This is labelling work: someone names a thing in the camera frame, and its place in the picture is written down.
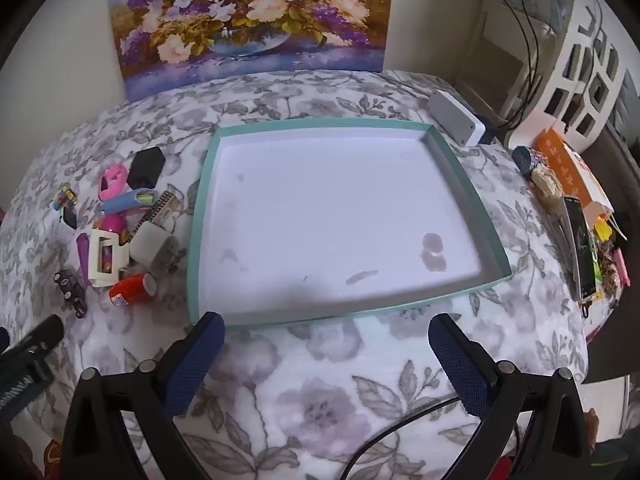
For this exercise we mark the purple lighter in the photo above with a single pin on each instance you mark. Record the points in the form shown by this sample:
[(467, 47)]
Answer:
[(83, 257)]

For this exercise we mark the white charger cube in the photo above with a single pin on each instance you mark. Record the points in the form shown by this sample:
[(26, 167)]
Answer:
[(147, 242)]

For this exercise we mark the pink egg toy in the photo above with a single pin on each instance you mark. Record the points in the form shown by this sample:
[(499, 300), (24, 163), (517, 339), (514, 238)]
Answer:
[(112, 222)]

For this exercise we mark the floral painting canvas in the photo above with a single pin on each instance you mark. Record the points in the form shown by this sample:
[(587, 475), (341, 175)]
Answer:
[(250, 20)]

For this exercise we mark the grey floral blanket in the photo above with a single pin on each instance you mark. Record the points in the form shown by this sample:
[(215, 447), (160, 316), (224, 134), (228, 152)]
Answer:
[(310, 385)]

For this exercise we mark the white lattice furniture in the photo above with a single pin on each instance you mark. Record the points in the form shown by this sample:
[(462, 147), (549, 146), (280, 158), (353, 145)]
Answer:
[(585, 75)]

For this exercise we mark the black toy car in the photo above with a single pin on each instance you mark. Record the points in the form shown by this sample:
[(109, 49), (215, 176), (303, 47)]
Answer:
[(71, 292)]

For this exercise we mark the pink highlighter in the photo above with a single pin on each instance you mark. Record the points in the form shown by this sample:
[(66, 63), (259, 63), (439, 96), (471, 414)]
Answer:
[(621, 267)]

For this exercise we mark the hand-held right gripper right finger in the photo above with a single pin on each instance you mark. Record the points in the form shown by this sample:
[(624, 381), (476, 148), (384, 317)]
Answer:
[(460, 365)]

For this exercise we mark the black hexagonal box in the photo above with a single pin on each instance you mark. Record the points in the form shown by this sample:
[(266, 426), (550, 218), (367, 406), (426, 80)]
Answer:
[(146, 167)]

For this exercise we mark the patterned tape roll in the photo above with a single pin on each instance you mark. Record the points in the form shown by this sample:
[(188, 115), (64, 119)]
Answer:
[(526, 159)]

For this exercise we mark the white rectangular box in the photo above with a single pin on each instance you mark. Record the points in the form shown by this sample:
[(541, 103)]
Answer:
[(452, 117)]

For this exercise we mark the teal shallow tray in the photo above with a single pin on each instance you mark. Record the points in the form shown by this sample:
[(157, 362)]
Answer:
[(330, 210)]

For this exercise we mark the white chair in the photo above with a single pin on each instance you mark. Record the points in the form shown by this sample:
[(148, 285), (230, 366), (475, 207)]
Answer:
[(492, 50)]

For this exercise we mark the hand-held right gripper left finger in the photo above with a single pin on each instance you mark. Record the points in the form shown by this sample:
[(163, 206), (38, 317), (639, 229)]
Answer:
[(192, 365)]

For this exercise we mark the small black block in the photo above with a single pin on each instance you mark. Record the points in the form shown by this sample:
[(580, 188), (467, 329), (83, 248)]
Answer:
[(70, 217)]

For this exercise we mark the cream plug adapter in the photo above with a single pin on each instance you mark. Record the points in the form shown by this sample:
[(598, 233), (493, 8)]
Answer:
[(102, 267)]

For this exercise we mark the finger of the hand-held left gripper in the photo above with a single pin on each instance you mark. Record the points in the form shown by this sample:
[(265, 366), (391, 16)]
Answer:
[(42, 332)]

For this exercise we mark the orange box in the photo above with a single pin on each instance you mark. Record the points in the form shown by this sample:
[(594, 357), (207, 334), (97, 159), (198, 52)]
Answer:
[(570, 165)]

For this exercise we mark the orange and blue toy knife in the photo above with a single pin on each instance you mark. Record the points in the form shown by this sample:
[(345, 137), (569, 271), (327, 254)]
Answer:
[(122, 201)]

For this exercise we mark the smartphone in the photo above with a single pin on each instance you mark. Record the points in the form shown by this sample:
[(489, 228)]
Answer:
[(582, 250)]

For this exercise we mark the beige yarn ball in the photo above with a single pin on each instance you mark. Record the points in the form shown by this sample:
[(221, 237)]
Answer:
[(546, 185)]

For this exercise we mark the small red bottle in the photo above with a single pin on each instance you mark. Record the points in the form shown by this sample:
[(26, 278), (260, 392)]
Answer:
[(131, 290)]

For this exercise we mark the gold patterned bar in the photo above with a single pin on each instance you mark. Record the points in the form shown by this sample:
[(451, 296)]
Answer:
[(160, 208)]

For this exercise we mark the small multicolour toy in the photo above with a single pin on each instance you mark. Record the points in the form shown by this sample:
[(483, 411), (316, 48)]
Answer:
[(65, 196)]

